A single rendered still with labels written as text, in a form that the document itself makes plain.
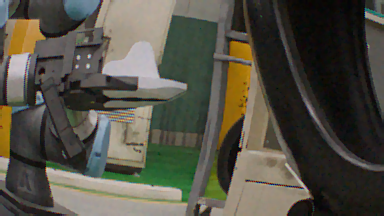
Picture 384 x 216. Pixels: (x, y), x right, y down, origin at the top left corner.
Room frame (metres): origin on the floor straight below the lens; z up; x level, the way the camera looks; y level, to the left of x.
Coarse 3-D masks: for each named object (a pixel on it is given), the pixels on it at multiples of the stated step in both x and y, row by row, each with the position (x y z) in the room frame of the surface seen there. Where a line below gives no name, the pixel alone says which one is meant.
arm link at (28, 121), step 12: (12, 108) 1.86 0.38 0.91; (24, 108) 1.82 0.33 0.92; (36, 108) 1.83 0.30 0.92; (12, 120) 1.85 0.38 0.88; (24, 120) 1.82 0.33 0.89; (36, 120) 1.82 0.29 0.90; (12, 132) 1.84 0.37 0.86; (24, 132) 1.82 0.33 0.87; (36, 132) 1.82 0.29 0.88; (12, 144) 1.84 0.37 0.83; (24, 144) 1.82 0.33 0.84; (36, 144) 1.82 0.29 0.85; (24, 156) 1.82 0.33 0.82; (36, 156) 1.84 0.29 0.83
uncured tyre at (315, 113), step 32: (256, 0) 1.22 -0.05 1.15; (288, 0) 1.35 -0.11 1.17; (320, 0) 1.43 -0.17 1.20; (352, 0) 1.43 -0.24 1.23; (256, 32) 1.22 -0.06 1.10; (288, 32) 1.20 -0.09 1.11; (320, 32) 1.42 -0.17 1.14; (352, 32) 1.43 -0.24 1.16; (256, 64) 1.25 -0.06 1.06; (288, 64) 1.18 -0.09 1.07; (320, 64) 1.40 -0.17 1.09; (352, 64) 1.43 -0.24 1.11; (288, 96) 1.18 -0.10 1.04; (320, 96) 1.36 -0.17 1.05; (352, 96) 1.42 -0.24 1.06; (288, 128) 1.18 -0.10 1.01; (320, 128) 1.14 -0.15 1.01; (352, 128) 1.40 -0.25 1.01; (288, 160) 1.21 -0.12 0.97; (320, 160) 1.14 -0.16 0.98; (352, 160) 1.09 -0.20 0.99; (320, 192) 1.15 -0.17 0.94; (352, 192) 1.09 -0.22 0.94
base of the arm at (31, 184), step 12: (12, 156) 1.84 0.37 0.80; (12, 168) 1.83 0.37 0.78; (24, 168) 1.82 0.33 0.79; (36, 168) 1.84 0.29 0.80; (12, 180) 1.82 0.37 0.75; (24, 180) 1.82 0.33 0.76; (36, 180) 1.83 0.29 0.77; (12, 192) 1.82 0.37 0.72; (24, 192) 1.81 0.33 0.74; (36, 192) 1.82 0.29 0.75; (48, 192) 1.86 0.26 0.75; (48, 204) 1.85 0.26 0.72
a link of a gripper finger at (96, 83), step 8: (88, 80) 1.18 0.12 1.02; (96, 80) 1.17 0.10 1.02; (104, 80) 1.17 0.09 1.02; (112, 80) 1.18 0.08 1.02; (120, 80) 1.18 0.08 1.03; (128, 80) 1.19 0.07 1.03; (136, 80) 1.19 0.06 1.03; (80, 88) 1.18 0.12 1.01; (88, 88) 1.18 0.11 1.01; (96, 88) 1.18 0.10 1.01; (104, 88) 1.18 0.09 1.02; (112, 88) 1.18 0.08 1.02; (120, 88) 1.18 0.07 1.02; (128, 88) 1.18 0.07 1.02; (136, 88) 1.19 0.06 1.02
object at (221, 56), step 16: (224, 0) 5.39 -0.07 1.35; (224, 16) 5.38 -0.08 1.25; (224, 32) 5.37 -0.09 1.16; (224, 48) 5.37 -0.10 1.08; (224, 64) 5.38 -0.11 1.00; (224, 80) 5.39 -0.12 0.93; (224, 96) 5.40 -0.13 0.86; (208, 112) 5.40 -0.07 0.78; (208, 128) 5.39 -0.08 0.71; (240, 128) 5.39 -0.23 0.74; (208, 144) 5.38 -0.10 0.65; (224, 144) 5.44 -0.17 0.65; (208, 160) 5.38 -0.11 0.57; (224, 160) 5.42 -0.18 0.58; (208, 176) 5.40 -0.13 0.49; (224, 176) 5.40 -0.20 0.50; (192, 192) 5.39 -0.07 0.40; (192, 208) 5.38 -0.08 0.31; (208, 208) 5.50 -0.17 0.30
